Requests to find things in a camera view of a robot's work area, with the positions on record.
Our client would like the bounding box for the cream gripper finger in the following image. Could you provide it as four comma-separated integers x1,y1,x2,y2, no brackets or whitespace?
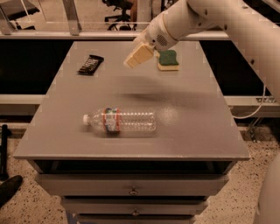
123,43,154,68

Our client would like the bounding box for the black rxbar chocolate bar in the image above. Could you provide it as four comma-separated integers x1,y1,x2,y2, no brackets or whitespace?
78,54,104,75

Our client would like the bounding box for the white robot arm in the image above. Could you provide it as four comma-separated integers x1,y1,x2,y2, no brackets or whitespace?
124,0,280,224

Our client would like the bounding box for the clear plastic water bottle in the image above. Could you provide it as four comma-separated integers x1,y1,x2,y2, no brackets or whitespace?
82,107,156,133

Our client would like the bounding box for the green yellow sponge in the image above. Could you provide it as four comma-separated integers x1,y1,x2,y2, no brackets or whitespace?
157,50,179,71

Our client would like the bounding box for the black office chair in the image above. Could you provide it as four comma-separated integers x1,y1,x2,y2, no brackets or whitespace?
101,0,138,32

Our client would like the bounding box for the grey drawer cabinet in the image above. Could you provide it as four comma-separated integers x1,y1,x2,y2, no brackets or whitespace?
15,42,249,224

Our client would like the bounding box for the grey metal railing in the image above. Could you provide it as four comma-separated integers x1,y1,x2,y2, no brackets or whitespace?
0,0,231,41

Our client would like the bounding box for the top grey drawer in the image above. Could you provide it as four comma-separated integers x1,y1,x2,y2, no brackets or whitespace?
36,174,228,197

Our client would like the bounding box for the grey drawer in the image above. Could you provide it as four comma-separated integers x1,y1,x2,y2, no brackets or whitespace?
62,198,208,215
36,174,228,197
77,215,195,224

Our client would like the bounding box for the middle grey drawer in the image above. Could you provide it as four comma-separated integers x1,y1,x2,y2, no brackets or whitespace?
62,198,208,215

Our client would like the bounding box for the bottom grey drawer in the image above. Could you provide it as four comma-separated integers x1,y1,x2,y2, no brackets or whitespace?
77,215,195,224

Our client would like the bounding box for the black shoe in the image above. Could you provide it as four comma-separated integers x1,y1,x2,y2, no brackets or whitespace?
0,175,23,207

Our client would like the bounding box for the white cable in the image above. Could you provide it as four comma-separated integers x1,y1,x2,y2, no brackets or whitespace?
232,83,267,120

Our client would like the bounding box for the black stand post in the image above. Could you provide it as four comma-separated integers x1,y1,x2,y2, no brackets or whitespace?
0,124,11,181

